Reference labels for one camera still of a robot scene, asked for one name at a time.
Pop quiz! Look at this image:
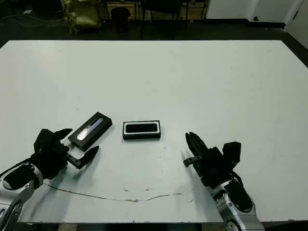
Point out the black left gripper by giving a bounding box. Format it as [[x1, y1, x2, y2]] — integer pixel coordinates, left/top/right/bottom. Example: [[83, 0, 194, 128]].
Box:
[[33, 128, 100, 180]]

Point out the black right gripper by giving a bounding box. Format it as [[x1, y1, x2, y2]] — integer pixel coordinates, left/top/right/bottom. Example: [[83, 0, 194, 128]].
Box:
[[182, 131, 236, 189]]

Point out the black bar-shaped camera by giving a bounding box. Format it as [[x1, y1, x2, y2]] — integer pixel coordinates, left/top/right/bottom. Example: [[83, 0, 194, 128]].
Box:
[[125, 122, 158, 134]]

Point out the black box base white insert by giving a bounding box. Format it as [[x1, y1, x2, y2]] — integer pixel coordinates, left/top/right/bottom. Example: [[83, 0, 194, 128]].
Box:
[[122, 119, 161, 141]]

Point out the yellow-green bag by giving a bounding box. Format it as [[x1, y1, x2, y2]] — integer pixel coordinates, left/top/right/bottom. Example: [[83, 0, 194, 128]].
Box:
[[61, 0, 102, 36]]

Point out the black waste bin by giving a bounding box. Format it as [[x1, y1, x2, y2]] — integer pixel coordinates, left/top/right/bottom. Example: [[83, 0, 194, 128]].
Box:
[[111, 7, 131, 34]]

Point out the black chair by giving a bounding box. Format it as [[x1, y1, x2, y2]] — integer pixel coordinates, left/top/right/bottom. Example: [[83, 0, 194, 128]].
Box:
[[140, 0, 188, 40]]

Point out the white door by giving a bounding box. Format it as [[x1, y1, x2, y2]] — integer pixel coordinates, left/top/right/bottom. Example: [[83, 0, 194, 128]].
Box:
[[285, 0, 308, 46]]

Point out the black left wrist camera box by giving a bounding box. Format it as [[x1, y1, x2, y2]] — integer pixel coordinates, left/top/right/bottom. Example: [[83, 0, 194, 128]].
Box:
[[33, 128, 58, 154]]

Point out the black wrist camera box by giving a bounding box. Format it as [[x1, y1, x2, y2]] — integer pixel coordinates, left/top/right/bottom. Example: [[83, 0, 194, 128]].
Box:
[[33, 128, 58, 154], [222, 141, 242, 167]]

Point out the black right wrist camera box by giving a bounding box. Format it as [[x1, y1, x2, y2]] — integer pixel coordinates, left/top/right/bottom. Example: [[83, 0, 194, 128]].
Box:
[[222, 141, 242, 167]]

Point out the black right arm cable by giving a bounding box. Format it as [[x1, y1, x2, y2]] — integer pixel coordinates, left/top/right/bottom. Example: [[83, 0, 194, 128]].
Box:
[[230, 166, 246, 191]]

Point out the white floor cable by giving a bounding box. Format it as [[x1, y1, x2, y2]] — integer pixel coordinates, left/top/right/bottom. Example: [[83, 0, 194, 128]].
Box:
[[0, 14, 65, 27]]

